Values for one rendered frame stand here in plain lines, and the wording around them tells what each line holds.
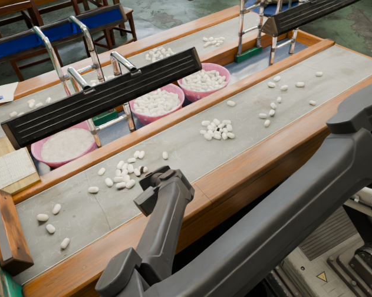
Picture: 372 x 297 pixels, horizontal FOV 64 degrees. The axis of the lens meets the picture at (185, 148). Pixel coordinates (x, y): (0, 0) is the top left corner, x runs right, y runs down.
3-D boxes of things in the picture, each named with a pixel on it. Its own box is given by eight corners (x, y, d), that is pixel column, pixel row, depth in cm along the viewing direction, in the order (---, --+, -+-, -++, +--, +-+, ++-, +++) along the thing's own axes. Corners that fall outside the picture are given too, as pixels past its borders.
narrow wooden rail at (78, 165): (330, 58, 174) (336, 40, 166) (13, 225, 107) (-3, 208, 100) (322, 55, 177) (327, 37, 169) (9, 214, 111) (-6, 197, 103)
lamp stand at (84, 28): (118, 116, 145) (92, 26, 113) (79, 134, 138) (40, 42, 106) (102, 99, 156) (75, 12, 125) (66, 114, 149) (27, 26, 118)
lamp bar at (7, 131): (203, 70, 101) (202, 50, 96) (15, 152, 78) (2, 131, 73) (189, 61, 106) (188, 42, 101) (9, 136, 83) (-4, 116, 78)
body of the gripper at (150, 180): (137, 180, 86) (144, 182, 80) (166, 164, 90) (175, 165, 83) (147, 200, 87) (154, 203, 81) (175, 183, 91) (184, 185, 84)
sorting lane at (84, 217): (385, 68, 151) (387, 65, 149) (25, 287, 85) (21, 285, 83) (333, 48, 169) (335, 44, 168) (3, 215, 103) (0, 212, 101)
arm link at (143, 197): (196, 197, 73) (176, 168, 71) (161, 228, 69) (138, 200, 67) (179, 193, 84) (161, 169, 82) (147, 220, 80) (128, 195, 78)
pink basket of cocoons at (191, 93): (240, 93, 152) (242, 78, 145) (198, 115, 142) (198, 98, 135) (208, 73, 168) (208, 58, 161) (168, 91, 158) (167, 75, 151)
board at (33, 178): (41, 181, 107) (40, 179, 106) (-3, 202, 101) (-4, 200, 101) (20, 133, 127) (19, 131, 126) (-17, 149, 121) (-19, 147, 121)
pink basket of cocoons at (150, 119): (196, 107, 146) (195, 91, 140) (164, 139, 131) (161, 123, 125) (154, 92, 158) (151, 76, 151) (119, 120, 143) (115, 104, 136)
